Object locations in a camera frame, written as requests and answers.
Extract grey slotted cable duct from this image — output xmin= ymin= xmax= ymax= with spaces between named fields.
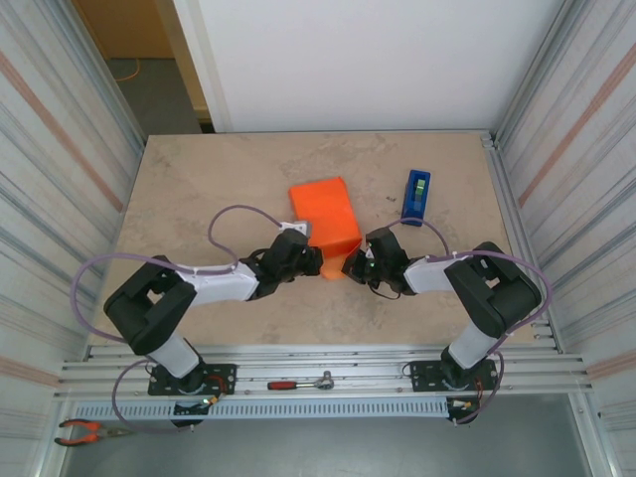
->
xmin=74 ymin=398 xmax=451 ymax=422

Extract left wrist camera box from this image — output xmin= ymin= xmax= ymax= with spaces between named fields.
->
xmin=279 ymin=220 xmax=315 ymax=240

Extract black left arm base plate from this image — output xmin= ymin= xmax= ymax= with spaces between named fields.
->
xmin=147 ymin=363 xmax=239 ymax=398

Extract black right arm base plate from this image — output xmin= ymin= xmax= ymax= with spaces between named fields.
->
xmin=409 ymin=358 xmax=501 ymax=395

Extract orange-handled pliers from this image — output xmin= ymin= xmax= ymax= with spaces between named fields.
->
xmin=54 ymin=419 xmax=134 ymax=447

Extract orange floor cable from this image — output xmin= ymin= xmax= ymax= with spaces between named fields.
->
xmin=114 ymin=58 xmax=143 ymax=83

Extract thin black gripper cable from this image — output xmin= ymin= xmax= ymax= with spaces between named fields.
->
xmin=369 ymin=281 xmax=400 ymax=301

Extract brown wooden panel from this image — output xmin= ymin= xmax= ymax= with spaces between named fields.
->
xmin=73 ymin=0 xmax=176 ymax=61

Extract blue tape dispenser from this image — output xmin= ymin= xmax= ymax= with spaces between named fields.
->
xmin=399 ymin=169 xmax=432 ymax=228

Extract red-handled ratchet wrench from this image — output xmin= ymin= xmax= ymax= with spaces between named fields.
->
xmin=267 ymin=370 xmax=336 ymax=392

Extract aluminium rail frame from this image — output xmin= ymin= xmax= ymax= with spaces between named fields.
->
xmin=54 ymin=345 xmax=595 ymax=401

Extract aluminium side rail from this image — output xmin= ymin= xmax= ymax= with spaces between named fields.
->
xmin=479 ymin=129 xmax=565 ymax=356

